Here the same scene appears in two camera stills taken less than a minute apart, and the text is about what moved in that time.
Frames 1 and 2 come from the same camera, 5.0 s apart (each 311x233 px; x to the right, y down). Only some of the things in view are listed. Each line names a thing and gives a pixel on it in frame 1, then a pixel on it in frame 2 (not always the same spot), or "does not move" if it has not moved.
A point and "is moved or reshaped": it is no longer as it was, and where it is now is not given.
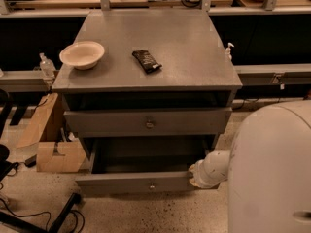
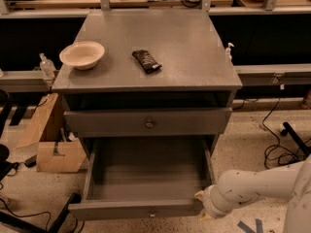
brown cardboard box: x=47 y=130 does not move
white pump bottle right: x=228 y=55 does not move
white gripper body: x=201 y=175 -> x=210 y=200
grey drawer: x=127 y=165 is moved or reshaped
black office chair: x=7 y=165 does not move
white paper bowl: x=82 y=54 does not move
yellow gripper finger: x=193 y=182 -> x=203 y=215
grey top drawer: x=148 y=121 does not move
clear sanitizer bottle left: x=47 y=67 does not move
